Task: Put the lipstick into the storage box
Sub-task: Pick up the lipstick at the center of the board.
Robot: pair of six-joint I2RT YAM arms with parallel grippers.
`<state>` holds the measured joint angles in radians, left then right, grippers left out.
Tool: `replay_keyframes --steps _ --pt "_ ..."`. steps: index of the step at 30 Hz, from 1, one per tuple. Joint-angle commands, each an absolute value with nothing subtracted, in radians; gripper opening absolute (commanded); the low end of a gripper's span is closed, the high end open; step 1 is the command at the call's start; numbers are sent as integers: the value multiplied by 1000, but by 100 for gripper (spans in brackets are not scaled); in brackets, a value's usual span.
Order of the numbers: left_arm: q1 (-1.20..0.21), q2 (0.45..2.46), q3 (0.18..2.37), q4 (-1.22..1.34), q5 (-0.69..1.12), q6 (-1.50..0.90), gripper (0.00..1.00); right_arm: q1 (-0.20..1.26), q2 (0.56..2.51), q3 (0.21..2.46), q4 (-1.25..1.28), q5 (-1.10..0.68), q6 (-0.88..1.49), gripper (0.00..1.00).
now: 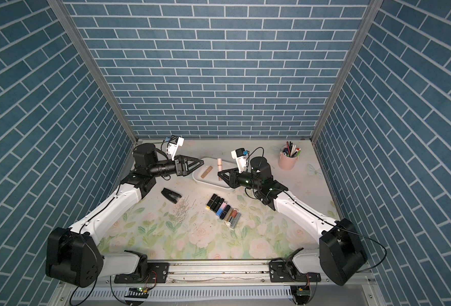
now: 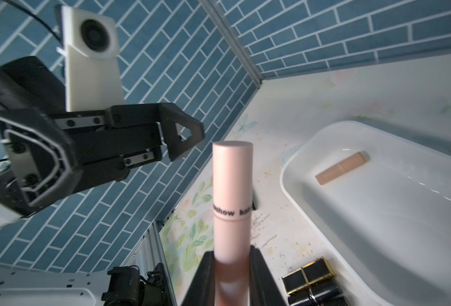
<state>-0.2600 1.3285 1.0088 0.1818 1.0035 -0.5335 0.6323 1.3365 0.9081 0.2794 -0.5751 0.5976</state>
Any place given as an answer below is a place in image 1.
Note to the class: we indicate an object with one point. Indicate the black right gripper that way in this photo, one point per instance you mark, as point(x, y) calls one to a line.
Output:
point(234, 179)

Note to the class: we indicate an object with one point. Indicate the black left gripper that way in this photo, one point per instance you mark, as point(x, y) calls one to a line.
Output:
point(181, 162)

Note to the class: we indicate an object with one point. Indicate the beige lip gloss tube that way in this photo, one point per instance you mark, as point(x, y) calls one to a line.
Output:
point(206, 172)

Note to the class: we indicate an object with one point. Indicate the red lip gloss tube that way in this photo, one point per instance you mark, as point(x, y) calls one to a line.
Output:
point(232, 216)

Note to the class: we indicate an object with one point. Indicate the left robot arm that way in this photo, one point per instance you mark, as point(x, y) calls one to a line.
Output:
point(72, 253)

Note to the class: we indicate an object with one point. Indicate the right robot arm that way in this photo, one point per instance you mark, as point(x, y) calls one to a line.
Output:
point(341, 253)

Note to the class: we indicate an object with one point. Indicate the white storage box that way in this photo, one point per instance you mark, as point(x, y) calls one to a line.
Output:
point(212, 179)

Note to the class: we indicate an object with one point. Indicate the black round lipstick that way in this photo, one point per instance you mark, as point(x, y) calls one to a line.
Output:
point(225, 212)

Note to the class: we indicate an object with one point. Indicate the black silver-band lipstick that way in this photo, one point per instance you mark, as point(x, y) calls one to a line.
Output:
point(216, 204)

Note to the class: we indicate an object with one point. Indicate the gold lipstick tube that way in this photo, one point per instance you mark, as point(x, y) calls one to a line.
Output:
point(229, 215)

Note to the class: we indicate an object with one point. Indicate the pink blue gradient lipstick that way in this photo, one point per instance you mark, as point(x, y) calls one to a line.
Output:
point(221, 208)

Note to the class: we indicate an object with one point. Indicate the detached black gripper finger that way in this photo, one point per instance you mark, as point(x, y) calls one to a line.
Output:
point(170, 195)

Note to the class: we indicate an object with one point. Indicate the pink metal pen bucket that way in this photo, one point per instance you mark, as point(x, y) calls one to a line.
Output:
point(286, 162)

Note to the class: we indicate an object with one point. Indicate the left green circuit board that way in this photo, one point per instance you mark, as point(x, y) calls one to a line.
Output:
point(137, 293)

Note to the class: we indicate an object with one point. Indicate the green circuit board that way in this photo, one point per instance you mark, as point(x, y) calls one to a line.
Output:
point(137, 293)
point(300, 295)

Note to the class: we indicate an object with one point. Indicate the right green circuit board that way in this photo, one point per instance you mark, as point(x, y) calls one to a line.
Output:
point(300, 295)

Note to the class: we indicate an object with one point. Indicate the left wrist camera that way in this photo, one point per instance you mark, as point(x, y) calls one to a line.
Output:
point(173, 143)

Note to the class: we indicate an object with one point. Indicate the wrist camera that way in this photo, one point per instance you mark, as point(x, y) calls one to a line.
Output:
point(173, 143)
point(241, 157)

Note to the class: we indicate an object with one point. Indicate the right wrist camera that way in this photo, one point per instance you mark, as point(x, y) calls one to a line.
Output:
point(241, 157)

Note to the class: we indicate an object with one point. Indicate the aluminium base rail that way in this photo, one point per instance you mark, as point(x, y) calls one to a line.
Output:
point(225, 282)

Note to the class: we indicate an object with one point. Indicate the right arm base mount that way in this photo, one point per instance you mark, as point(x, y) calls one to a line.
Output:
point(279, 272)

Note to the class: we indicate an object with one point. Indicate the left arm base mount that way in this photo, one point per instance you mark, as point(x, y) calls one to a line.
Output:
point(151, 272)

